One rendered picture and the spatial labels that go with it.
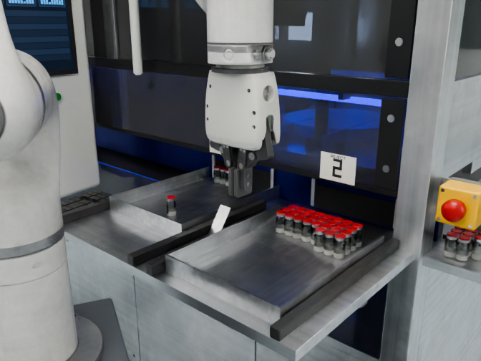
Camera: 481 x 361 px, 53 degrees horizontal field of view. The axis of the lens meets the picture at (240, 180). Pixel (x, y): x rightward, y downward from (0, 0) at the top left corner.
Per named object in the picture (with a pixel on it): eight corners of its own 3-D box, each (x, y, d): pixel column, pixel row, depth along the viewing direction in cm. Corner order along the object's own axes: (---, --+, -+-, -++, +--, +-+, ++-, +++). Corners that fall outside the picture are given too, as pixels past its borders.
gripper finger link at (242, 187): (266, 149, 65) (265, 196, 67) (248, 145, 67) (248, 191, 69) (250, 154, 63) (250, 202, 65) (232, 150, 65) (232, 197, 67)
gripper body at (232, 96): (289, 60, 62) (287, 145, 65) (230, 56, 68) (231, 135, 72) (251, 64, 56) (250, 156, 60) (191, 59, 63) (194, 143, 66)
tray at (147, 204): (208, 177, 142) (208, 166, 141) (279, 198, 126) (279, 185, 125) (109, 209, 118) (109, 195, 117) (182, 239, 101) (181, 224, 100)
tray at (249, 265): (278, 218, 112) (278, 204, 111) (382, 251, 96) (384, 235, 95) (165, 271, 88) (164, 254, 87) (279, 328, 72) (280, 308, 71)
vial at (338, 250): (336, 253, 95) (338, 231, 93) (346, 256, 94) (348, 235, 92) (331, 257, 93) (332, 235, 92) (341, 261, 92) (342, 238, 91)
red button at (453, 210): (445, 214, 90) (448, 194, 88) (467, 220, 87) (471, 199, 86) (437, 220, 87) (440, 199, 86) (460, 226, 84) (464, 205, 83)
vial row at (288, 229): (279, 228, 106) (280, 208, 105) (352, 253, 95) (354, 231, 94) (273, 231, 105) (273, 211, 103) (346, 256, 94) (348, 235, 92)
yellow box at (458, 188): (447, 210, 96) (452, 176, 93) (486, 220, 91) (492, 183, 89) (433, 222, 90) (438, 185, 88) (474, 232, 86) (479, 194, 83)
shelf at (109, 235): (197, 180, 146) (197, 174, 145) (426, 248, 102) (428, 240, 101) (46, 228, 112) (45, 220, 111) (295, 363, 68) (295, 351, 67)
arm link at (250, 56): (288, 43, 62) (288, 66, 63) (237, 41, 67) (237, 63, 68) (245, 45, 56) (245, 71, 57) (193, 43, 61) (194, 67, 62)
